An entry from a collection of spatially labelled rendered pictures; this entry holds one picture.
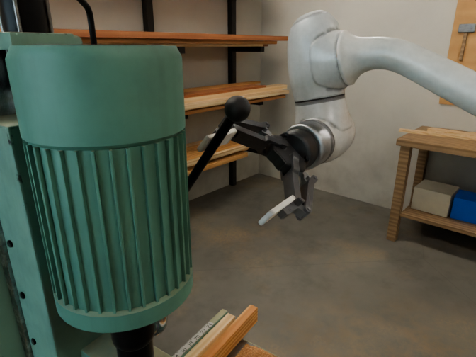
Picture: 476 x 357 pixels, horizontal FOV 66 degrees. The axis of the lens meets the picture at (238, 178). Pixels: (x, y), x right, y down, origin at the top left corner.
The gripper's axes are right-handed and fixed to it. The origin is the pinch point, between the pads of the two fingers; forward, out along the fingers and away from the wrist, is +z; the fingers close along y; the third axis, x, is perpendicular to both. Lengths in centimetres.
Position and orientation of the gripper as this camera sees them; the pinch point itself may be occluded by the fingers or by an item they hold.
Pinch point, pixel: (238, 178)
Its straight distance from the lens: 51.7
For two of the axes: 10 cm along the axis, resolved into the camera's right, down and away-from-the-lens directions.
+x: 5.3, -6.0, -5.9
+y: -6.3, -7.5, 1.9
